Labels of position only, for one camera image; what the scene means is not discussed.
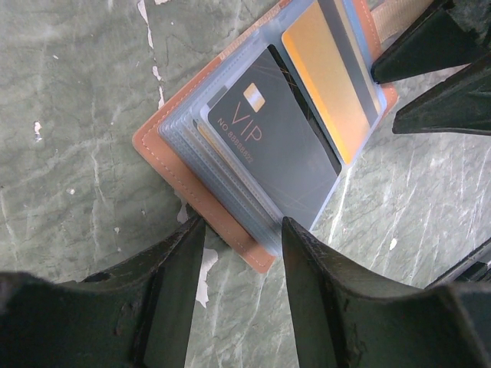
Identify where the black item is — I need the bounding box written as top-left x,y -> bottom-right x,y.
193,44 -> 341,230

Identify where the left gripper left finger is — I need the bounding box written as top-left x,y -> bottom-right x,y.
1,216 -> 206,367

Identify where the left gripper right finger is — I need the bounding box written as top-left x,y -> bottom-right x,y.
282,217 -> 490,367

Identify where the gold magnetic stripe card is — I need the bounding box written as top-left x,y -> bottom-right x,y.
282,1 -> 386,164

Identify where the brown leather card holder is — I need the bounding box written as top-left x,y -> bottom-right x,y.
133,1 -> 397,273

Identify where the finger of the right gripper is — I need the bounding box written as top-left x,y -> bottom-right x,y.
371,1 -> 490,84
392,54 -> 490,135

